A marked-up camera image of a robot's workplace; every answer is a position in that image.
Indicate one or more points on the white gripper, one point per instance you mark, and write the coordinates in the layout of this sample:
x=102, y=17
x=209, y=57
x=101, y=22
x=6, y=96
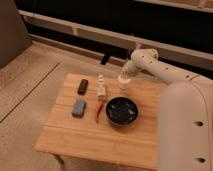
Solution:
x=129, y=70

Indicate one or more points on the white small bottle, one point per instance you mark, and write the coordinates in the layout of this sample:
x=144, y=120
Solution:
x=101, y=88

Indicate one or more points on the wooden table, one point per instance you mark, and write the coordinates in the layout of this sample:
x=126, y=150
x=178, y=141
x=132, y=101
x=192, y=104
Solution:
x=132, y=145

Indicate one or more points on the black shelf rack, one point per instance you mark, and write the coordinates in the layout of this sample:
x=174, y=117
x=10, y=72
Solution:
x=185, y=28

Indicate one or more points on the dark ceramic bowl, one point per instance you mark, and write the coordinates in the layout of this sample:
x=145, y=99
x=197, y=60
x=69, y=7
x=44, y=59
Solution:
x=121, y=111

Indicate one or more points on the black rectangular block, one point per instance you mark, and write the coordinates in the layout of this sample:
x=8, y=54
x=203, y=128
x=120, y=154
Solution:
x=82, y=87

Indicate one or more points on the blue sponge block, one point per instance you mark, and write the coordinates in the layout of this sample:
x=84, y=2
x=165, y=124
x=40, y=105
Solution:
x=79, y=108

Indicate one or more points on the white ceramic cup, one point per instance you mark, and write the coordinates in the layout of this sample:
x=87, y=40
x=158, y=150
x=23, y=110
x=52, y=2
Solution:
x=123, y=83

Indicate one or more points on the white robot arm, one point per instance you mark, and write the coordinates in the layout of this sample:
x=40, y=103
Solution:
x=185, y=113

